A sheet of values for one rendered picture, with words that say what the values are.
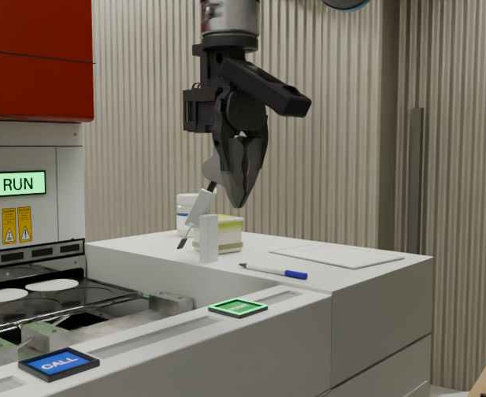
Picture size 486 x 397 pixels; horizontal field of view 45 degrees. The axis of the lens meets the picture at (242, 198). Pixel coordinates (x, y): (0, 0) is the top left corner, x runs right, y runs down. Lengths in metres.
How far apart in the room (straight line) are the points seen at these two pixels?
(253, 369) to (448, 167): 2.28
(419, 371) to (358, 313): 0.28
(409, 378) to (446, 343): 1.94
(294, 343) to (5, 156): 0.67
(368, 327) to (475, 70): 2.09
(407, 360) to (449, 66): 2.02
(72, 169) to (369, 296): 0.66
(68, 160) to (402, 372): 0.77
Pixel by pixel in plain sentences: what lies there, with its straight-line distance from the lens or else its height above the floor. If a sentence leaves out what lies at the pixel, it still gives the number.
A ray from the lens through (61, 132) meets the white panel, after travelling 1.26.
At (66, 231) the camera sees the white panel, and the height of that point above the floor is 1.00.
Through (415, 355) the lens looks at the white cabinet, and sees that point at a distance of 1.15.
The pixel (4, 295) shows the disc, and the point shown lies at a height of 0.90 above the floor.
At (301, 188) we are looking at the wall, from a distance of 3.20.
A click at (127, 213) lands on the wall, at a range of 3.96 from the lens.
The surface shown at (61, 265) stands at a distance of 1.27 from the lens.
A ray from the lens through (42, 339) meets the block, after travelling 0.90.
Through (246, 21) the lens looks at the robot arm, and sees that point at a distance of 0.74.
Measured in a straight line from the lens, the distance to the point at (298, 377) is 0.83.
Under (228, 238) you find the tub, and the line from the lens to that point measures 1.13.
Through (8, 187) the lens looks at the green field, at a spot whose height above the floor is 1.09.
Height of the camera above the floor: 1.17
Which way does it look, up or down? 5 degrees down
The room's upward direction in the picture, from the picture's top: straight up
